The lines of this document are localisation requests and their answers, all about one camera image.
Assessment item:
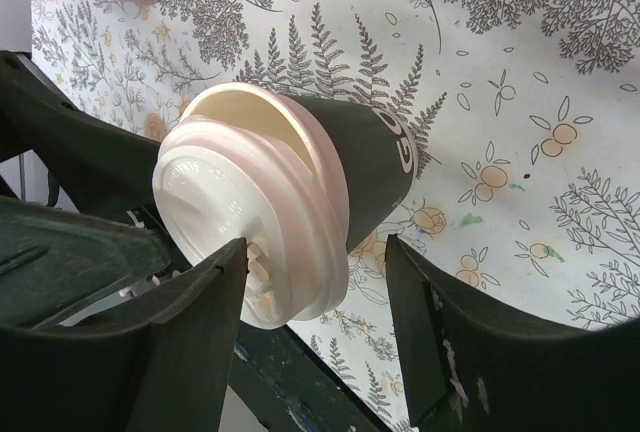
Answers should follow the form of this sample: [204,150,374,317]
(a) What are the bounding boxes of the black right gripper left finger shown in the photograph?
[1,238,248,431]

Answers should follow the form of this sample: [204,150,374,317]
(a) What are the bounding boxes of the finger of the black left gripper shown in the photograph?
[1,197,174,327]
[1,50,160,222]

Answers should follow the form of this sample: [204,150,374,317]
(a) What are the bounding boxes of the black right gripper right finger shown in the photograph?
[385,235,639,431]

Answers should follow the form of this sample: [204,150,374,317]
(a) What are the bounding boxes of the black paper coffee cup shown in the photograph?
[179,82,417,253]

